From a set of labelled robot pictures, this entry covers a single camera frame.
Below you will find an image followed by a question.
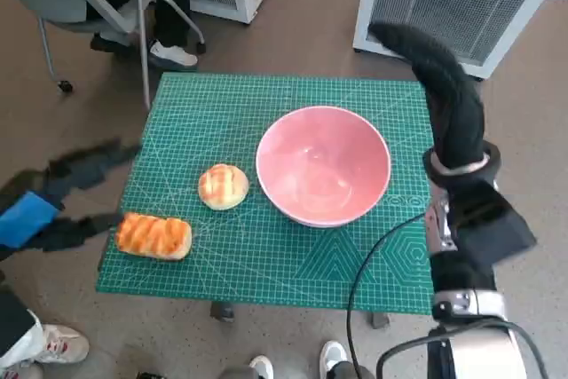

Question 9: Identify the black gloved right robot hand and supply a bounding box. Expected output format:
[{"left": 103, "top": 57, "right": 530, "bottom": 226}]
[{"left": 370, "top": 21, "right": 487, "bottom": 176}]

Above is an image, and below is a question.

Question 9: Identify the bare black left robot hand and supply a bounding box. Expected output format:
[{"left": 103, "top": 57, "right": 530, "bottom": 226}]
[{"left": 0, "top": 137, "right": 143, "bottom": 260}]

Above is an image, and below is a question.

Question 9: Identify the long braided toy bread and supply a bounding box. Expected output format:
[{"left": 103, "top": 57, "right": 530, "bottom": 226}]
[{"left": 114, "top": 212, "right": 193, "bottom": 261}]

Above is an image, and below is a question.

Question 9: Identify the pink bowl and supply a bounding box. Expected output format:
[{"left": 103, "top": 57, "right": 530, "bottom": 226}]
[{"left": 256, "top": 106, "right": 392, "bottom": 229}]

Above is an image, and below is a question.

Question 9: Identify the round toy bread bun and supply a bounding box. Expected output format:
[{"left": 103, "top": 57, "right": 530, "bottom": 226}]
[{"left": 197, "top": 163, "right": 249, "bottom": 211}]

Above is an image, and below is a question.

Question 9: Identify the large white mesh cabinet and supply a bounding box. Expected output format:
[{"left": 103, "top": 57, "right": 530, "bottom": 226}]
[{"left": 352, "top": 0, "right": 568, "bottom": 81}]

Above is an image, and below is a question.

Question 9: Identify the person in light clothing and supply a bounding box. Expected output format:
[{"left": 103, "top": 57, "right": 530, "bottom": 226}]
[{"left": 0, "top": 280, "right": 90, "bottom": 379}]

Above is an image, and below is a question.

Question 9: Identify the grey office chair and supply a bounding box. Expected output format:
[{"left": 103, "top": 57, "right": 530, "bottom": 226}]
[{"left": 0, "top": 0, "right": 208, "bottom": 109}]

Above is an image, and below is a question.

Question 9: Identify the green cutting mat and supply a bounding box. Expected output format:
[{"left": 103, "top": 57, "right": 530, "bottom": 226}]
[{"left": 96, "top": 71, "right": 435, "bottom": 314}]

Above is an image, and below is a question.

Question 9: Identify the white shoe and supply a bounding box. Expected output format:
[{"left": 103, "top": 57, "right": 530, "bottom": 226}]
[
  {"left": 248, "top": 354, "right": 275, "bottom": 379},
  {"left": 319, "top": 339, "right": 350, "bottom": 375}
]

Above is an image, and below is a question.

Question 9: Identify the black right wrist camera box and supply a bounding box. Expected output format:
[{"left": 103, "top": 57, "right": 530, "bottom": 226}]
[{"left": 447, "top": 178, "right": 538, "bottom": 265}]

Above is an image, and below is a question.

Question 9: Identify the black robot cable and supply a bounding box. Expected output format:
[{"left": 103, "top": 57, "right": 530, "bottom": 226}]
[
  {"left": 345, "top": 212, "right": 427, "bottom": 379},
  {"left": 375, "top": 317, "right": 551, "bottom": 379}
]

